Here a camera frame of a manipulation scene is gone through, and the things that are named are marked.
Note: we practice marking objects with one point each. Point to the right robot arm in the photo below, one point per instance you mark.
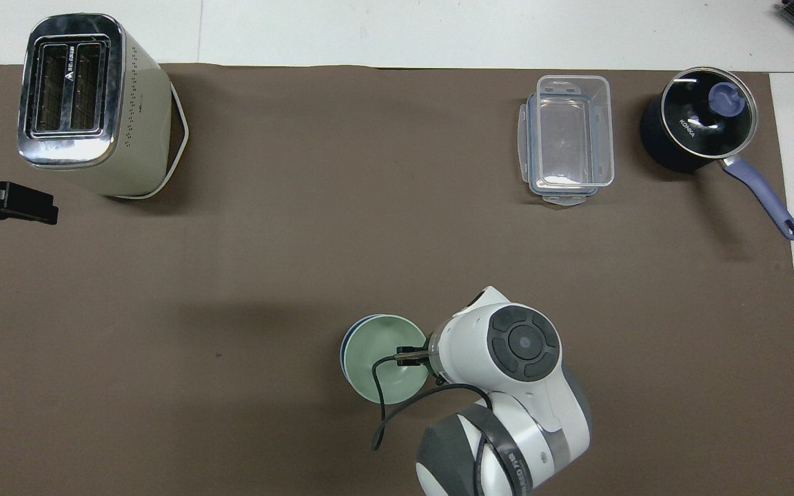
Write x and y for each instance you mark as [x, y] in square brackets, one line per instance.
[507, 386]

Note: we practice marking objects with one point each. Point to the green bowl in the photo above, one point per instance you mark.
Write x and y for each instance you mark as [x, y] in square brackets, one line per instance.
[376, 341]

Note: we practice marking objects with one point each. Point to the blue bowl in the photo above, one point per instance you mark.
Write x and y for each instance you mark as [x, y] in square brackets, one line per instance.
[343, 348]

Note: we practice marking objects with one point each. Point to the clear plastic container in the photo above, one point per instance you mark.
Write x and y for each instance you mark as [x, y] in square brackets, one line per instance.
[573, 131]

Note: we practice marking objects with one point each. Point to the cream and chrome toaster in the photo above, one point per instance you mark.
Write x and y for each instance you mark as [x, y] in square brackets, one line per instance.
[138, 117]

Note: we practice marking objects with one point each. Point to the glass pot lid purple knob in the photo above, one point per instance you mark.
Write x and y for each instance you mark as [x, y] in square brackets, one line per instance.
[697, 124]

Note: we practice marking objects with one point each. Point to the black stand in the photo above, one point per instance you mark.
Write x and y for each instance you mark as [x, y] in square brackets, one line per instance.
[11, 203]

